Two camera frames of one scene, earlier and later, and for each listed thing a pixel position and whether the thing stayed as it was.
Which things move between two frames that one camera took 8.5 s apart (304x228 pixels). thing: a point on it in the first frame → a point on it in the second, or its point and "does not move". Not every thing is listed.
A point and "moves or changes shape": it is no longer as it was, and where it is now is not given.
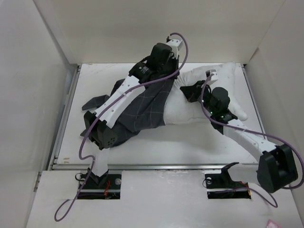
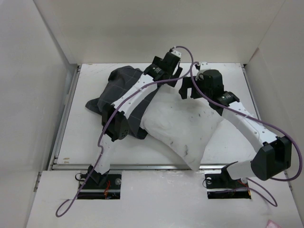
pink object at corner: [271, 224] does not move
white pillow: [178, 108] moves or changes shape
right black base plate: [221, 185] does not move
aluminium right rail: [256, 107] does not move
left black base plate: [107, 186] does not move
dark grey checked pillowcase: [148, 112] → [117, 82]
